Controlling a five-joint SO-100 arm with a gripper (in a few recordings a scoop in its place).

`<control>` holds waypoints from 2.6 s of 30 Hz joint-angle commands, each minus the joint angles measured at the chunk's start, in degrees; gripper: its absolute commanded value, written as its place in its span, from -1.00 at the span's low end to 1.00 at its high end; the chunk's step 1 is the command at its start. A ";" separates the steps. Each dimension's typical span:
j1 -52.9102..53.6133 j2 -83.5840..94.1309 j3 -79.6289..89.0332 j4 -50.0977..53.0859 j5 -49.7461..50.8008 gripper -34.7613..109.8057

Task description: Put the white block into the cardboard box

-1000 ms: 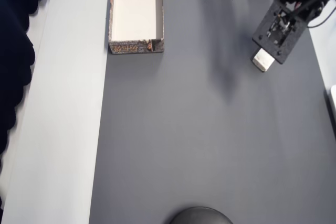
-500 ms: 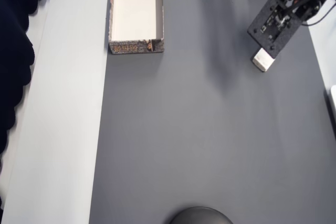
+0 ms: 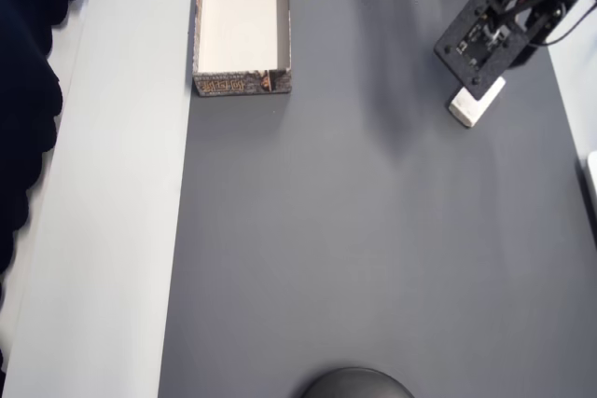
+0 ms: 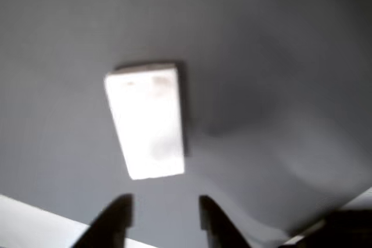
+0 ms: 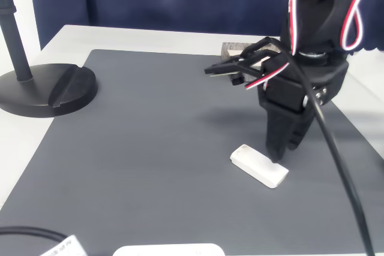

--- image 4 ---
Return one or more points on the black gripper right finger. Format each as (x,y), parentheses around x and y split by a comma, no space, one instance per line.
(216,227)

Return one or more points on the grey desk mat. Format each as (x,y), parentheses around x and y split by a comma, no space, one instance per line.
(261,56)

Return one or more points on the small white block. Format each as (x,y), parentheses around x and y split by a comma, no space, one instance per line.
(148,126)

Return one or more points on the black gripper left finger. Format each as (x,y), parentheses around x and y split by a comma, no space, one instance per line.
(113,224)

